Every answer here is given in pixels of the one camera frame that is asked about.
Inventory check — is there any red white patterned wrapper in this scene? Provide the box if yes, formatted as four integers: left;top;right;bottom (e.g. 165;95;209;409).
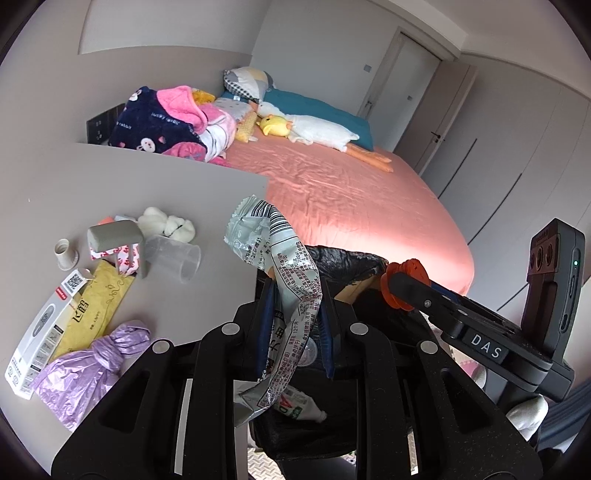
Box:
89;244;140;278

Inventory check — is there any clear plastic cup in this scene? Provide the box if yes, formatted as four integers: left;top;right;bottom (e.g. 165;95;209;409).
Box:
140;234;202;284

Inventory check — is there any pink fleece blanket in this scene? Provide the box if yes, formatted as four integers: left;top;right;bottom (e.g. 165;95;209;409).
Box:
156;85;238;162

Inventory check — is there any white goose plush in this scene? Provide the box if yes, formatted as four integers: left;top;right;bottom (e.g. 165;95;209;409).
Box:
256;100;394;174

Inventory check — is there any light patterned pillow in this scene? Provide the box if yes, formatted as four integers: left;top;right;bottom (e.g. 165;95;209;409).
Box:
212;97;254;121

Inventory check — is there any yellow paper packet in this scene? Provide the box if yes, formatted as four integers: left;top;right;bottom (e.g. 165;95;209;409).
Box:
47;260;136;365

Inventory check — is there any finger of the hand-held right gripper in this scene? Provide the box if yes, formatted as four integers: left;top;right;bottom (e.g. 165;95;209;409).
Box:
386;270;468;340
427;281;470;306

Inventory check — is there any small white tube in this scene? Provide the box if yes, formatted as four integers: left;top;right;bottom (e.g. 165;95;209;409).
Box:
54;239;81;271

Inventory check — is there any white cardboard box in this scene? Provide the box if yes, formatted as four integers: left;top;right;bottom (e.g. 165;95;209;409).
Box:
4;268;96;400

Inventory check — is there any white pink cartoon blanket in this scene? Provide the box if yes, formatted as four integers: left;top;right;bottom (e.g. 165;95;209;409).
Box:
196;104;238;162

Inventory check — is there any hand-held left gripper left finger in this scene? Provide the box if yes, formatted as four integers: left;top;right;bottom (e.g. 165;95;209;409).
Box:
51;279;280;480

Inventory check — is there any silver printed snack wrapper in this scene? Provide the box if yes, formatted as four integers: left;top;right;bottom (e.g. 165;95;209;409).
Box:
224;195;325;428

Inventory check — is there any patchwork pillow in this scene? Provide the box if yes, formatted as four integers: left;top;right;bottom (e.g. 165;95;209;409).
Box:
223;67;278;100

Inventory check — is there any teal pillow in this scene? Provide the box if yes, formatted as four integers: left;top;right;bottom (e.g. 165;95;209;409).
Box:
217;88;376;152

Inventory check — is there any white plastic bottle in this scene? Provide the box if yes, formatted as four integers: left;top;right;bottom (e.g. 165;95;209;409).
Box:
272;387;329;423

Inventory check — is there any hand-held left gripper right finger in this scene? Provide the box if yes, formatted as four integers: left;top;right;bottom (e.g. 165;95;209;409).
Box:
318;282;542;480

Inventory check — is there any person's dark trouser leg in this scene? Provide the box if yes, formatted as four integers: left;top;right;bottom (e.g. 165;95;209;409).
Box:
538;383;591;455

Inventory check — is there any grey sponge block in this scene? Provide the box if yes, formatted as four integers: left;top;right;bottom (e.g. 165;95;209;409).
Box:
87;220;145;253

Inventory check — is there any foam puzzle floor mat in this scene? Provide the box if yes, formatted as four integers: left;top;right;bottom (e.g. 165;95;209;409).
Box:
449;347;476;381

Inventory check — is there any grey door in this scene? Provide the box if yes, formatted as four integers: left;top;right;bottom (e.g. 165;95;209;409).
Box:
358;30;445;153

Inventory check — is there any small orange white box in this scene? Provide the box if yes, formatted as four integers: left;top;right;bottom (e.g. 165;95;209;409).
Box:
98;213;139;227

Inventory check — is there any grey wardrobe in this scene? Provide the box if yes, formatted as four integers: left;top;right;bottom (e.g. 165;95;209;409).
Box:
418;62;591;324

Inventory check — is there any yellow dotted plush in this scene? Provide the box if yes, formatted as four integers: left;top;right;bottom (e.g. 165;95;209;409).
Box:
235;111;258;143

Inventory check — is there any purple plastic bag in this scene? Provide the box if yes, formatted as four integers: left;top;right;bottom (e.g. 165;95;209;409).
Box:
31;322;153;433

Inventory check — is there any black bag lined bin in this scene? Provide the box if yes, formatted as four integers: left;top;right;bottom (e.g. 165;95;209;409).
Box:
249;244;467;464

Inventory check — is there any grey bedside cabinet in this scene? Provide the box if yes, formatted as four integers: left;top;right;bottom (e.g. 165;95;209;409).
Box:
0;142;271;472

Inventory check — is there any navy printed fleece blanket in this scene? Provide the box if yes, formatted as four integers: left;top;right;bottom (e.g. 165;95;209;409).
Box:
107;86;208;160

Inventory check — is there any yellow duck plush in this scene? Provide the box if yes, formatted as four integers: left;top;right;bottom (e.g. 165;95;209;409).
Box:
257;115;293;138

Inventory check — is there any bed with pink sheet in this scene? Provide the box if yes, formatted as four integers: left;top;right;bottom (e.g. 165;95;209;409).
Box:
222;134;476;298

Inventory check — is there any black socket panel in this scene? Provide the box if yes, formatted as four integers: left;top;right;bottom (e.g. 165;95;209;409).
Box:
86;103;126;147

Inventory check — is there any orange bottle cap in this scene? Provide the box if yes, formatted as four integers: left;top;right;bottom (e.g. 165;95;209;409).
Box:
380;258;431;311

